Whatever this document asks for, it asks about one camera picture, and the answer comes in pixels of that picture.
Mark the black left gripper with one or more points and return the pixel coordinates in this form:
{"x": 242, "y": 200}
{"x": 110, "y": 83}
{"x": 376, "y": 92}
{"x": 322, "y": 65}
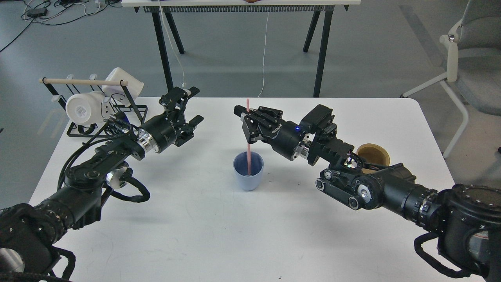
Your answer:
{"x": 168, "y": 128}

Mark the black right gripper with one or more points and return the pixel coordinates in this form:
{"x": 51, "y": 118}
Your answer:
{"x": 283, "y": 136}

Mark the pink chopstick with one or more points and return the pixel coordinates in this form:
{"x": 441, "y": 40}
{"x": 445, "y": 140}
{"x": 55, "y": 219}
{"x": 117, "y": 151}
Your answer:
{"x": 249, "y": 151}

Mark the blue cup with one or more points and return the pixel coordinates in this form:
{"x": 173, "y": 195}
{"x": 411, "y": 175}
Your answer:
{"x": 245, "y": 182}

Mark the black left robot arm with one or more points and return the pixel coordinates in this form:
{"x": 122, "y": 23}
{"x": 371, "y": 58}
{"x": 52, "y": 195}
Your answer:
{"x": 29, "y": 233}

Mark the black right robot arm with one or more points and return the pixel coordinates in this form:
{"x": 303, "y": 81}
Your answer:
{"x": 462, "y": 223}

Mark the white mug on rack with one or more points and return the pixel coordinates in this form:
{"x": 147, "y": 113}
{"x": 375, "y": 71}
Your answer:
{"x": 85, "y": 109}

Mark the bamboo cylinder holder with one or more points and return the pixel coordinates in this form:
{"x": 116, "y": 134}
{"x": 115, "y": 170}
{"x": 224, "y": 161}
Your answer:
{"x": 373, "y": 154}

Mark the grey office chair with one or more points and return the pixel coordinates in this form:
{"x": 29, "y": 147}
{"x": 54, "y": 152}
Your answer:
{"x": 473, "y": 62}

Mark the black wire cup rack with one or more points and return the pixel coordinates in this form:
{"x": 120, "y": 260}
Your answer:
{"x": 122, "y": 89}

